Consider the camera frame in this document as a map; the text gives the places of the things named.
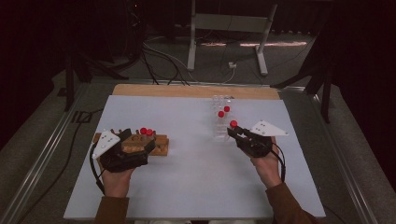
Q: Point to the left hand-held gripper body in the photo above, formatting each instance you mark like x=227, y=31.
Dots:
x=124, y=160

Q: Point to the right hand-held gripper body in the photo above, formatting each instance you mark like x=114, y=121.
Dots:
x=255, y=144

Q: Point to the red-capped test tube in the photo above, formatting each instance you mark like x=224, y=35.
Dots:
x=150, y=132
x=227, y=109
x=221, y=114
x=143, y=131
x=233, y=123

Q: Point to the wooden test tube rack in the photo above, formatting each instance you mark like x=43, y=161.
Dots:
x=162, y=146

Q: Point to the clear plastic test tube rack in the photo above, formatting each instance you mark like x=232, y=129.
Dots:
x=219, y=129

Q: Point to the person's left hand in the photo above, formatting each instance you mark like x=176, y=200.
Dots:
x=118, y=183

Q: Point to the person's right hand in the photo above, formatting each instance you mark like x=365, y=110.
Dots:
x=267, y=169

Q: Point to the white board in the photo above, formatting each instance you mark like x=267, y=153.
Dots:
x=193, y=177

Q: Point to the white plug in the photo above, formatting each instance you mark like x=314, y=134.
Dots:
x=232, y=65

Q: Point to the black tripod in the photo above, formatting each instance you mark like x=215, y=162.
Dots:
x=325, y=93
x=70, y=81

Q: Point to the grey metal stand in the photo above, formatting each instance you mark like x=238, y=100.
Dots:
x=230, y=23

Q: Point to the aluminium floor rail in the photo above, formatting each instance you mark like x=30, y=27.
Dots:
x=345, y=165
x=46, y=155

